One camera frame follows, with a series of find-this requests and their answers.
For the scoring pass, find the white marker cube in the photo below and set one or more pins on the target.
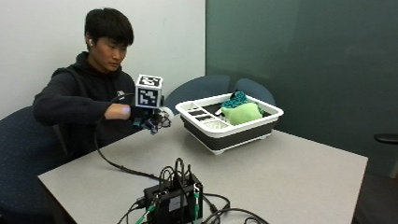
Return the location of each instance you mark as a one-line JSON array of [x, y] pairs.
[[148, 92]]

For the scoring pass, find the blue round-backed chair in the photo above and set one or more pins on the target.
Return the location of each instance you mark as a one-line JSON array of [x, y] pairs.
[[198, 87], [254, 88]]

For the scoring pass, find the white and grey dish basin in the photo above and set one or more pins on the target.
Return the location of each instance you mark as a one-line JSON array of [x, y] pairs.
[[224, 137]]

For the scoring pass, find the the person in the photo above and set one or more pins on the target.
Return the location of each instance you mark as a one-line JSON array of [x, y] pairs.
[[85, 93]]

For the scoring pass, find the light green cushion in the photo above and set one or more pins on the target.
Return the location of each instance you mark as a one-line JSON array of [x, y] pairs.
[[241, 113]]

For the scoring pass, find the teal knitted cloth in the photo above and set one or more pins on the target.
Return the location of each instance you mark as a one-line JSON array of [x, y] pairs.
[[236, 98]]

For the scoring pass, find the black electronics box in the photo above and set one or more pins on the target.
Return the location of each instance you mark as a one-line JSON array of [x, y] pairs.
[[173, 202]]

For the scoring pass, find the white earbud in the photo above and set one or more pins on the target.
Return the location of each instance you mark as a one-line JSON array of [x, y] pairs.
[[89, 42]]

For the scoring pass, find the dark blue speckled chair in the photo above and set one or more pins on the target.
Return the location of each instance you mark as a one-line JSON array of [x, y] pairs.
[[24, 149]]

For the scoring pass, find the black chair armrest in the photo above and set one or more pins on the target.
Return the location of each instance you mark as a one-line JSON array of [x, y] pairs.
[[388, 138]]

